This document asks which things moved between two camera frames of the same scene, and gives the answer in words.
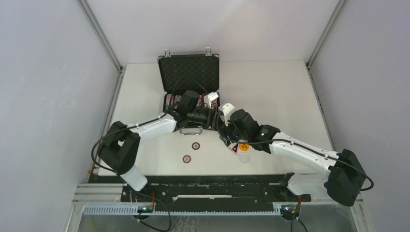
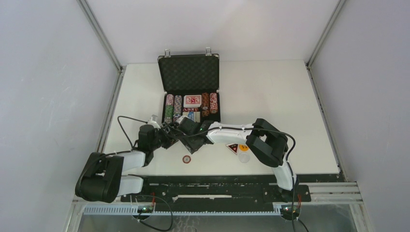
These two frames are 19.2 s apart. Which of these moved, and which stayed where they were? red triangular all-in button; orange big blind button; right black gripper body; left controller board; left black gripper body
Moved: left black gripper body; right black gripper body
Stayed: red triangular all-in button; orange big blind button; left controller board
